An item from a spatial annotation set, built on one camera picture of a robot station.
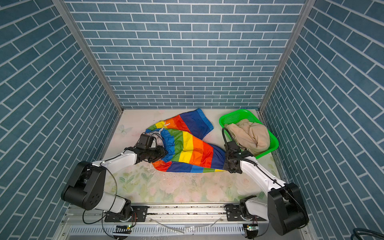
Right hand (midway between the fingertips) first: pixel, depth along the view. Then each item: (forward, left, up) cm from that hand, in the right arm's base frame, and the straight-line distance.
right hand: (227, 165), depth 86 cm
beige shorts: (+18, -17, +4) cm, 25 cm away
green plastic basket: (+41, -7, -1) cm, 41 cm away
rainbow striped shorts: (+18, +30, +2) cm, 35 cm away
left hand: (+4, +37, +1) cm, 38 cm away
